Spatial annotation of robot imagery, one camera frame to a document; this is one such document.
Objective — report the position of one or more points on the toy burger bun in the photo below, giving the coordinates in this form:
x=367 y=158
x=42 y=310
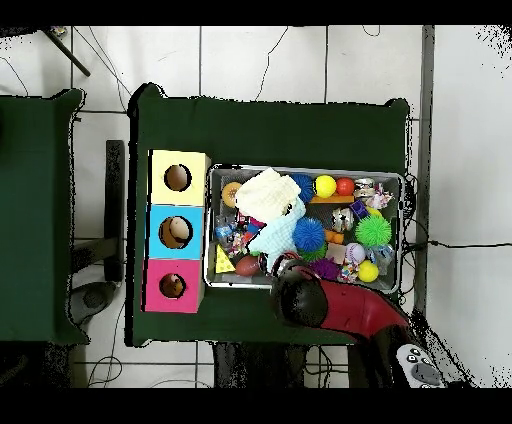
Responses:
x=228 y=194

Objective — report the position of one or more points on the black tripod leg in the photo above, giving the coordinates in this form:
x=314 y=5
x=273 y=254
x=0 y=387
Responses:
x=66 y=52

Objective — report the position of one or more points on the yellow toy cheese wedge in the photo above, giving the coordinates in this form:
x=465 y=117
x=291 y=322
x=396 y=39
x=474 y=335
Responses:
x=224 y=264

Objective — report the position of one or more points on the blue spiky ball with eyes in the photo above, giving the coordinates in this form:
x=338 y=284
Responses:
x=308 y=234

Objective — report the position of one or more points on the purple spiky ball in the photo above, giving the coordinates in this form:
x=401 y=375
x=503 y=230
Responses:
x=326 y=268

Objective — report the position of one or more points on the brown plush bear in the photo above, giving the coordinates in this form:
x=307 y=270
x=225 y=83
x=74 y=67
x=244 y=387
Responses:
x=174 y=284

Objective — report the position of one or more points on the wooden box with three holes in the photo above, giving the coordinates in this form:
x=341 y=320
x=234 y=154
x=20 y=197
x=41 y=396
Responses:
x=196 y=192

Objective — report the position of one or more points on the large green spiky ball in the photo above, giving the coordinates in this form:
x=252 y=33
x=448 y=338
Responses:
x=372 y=230

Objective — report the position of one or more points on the cream cloth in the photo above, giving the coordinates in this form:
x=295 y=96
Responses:
x=268 y=194

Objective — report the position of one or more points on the large yellow ball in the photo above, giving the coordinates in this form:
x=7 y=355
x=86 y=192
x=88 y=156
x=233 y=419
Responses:
x=325 y=186

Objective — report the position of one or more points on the dark green table cloth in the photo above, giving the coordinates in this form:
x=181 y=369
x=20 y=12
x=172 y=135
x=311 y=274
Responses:
x=260 y=132
x=40 y=260

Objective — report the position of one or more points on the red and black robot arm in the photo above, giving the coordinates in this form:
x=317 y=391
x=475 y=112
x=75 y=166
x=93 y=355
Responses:
x=360 y=308

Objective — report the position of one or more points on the orange ball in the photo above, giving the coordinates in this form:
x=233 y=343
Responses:
x=344 y=186

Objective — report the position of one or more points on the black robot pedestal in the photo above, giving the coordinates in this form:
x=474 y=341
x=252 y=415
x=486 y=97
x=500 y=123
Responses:
x=256 y=364

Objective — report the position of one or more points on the black upright panel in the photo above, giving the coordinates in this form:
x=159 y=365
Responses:
x=114 y=224

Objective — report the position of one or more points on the mint green cloth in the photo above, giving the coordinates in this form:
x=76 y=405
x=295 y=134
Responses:
x=276 y=236

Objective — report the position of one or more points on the silver mesh bin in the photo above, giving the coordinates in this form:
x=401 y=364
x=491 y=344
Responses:
x=240 y=282

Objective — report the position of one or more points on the grey stand base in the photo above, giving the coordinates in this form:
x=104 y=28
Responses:
x=92 y=300

